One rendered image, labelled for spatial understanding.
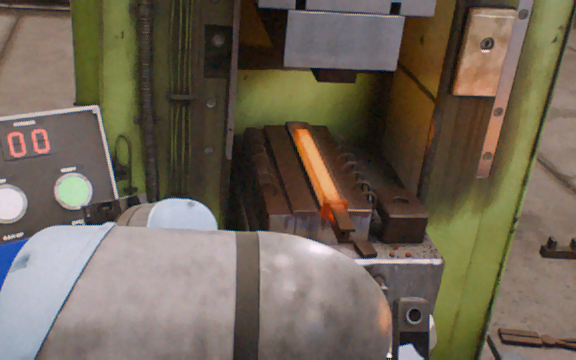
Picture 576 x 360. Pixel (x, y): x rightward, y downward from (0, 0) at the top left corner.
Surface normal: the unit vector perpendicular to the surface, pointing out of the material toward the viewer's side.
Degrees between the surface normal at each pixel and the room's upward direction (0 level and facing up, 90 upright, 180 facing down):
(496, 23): 90
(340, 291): 43
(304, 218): 90
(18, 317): 47
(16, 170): 60
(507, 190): 90
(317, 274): 30
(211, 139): 90
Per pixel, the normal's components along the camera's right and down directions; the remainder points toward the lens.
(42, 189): 0.53, -0.07
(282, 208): 0.09, -0.88
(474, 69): 0.16, 0.46
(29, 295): 0.06, -0.36
